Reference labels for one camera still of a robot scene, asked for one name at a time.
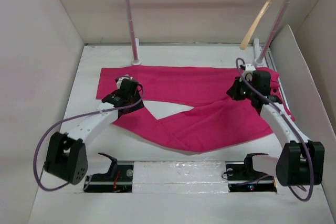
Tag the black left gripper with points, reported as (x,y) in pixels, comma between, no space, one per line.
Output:
(134,108)

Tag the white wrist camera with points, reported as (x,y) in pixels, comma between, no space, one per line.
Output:
(247,70)
(119,79)

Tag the beige wooden hanger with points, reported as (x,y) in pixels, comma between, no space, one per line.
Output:
(244,43)

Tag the pink trousers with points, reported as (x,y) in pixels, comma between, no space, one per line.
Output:
(214,120)

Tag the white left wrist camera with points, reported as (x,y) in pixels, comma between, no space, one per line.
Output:
(119,79)

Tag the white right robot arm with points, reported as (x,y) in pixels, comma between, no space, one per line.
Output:
(301,160)

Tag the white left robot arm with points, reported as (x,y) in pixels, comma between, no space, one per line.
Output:
(67,152)

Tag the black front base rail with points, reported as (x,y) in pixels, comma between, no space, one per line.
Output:
(197,177)

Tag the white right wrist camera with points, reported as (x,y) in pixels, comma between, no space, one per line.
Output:
(247,70)

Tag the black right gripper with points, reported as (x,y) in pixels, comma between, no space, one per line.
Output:
(234,92)

